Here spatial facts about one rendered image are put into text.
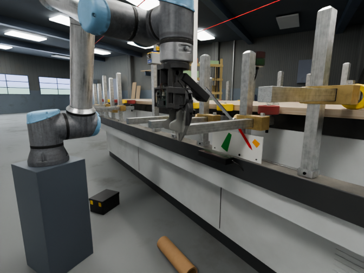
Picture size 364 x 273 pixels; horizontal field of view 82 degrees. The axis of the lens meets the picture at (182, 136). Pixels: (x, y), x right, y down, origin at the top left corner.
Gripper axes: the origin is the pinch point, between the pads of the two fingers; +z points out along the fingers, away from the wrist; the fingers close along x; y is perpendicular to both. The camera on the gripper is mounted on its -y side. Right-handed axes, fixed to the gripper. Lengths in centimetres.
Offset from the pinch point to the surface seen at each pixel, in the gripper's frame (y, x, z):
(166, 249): -20, -44, 76
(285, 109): -47.3, 3.6, -7.2
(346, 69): -140, -9, -31
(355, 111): -47, 26, -8
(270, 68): -778, -491, -135
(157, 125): -4.3, -23.5, -0.3
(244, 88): -31.2, -4.0, -14.9
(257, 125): -30.7, 3.3, -1.7
